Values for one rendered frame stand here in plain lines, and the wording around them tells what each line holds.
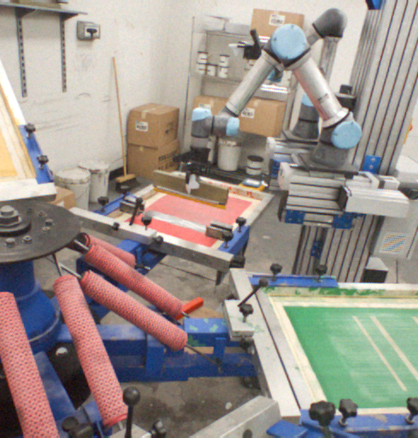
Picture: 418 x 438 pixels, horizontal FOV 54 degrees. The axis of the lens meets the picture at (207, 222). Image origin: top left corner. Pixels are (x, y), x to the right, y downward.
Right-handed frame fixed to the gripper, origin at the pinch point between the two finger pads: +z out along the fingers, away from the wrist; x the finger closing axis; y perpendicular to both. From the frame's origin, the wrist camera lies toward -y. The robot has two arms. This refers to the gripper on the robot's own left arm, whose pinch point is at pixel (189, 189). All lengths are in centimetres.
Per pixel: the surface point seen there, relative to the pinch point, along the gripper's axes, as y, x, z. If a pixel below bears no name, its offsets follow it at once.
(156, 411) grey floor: 4, -26, 109
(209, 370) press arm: 43, -76, 19
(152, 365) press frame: 32, -89, 11
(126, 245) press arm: 0, -50, 5
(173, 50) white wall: -191, 354, -35
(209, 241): 17.5, -16.0, 13.7
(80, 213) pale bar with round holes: -28.5, -38.7, 4.9
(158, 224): -7.1, -14.1, 13.6
